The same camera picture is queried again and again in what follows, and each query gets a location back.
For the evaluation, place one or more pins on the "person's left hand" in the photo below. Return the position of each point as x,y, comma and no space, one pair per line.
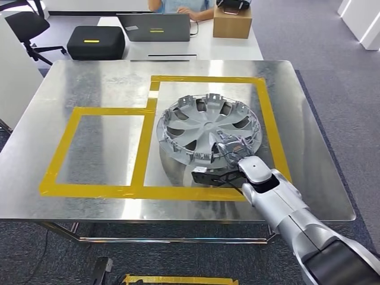
188,12

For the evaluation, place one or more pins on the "person's left forearm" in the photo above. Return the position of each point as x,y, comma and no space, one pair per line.
204,15

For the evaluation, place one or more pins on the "grey plastic hubcap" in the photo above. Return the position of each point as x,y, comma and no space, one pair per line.
201,126

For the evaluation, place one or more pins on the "dark grey laptop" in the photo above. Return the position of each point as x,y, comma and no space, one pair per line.
172,33

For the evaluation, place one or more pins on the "white display plinth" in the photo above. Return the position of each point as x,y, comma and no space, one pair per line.
365,23

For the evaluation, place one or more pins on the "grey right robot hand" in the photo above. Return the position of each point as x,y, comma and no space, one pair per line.
234,149

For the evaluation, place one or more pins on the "black case yellow stripe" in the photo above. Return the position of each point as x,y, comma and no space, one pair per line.
95,49

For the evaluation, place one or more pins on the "white side cabinet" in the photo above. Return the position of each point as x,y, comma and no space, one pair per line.
17,78

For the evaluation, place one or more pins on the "black flat bar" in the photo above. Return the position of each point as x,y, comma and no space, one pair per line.
163,58

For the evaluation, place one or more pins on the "brown cardboard box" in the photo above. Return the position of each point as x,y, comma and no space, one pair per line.
231,25

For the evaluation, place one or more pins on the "white office desk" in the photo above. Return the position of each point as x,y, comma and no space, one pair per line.
231,49

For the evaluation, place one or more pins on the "person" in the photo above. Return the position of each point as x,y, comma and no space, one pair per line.
184,3

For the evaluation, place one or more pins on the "black headset device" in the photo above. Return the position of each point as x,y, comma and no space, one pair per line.
233,4

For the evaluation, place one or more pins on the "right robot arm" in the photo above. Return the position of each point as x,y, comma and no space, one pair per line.
282,204

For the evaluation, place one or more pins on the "black office chair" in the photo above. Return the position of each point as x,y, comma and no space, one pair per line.
26,23

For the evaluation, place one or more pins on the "steel workbench table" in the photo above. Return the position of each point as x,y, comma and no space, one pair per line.
89,86

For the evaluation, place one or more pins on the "person's right forearm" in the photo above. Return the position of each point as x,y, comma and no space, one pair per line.
152,4

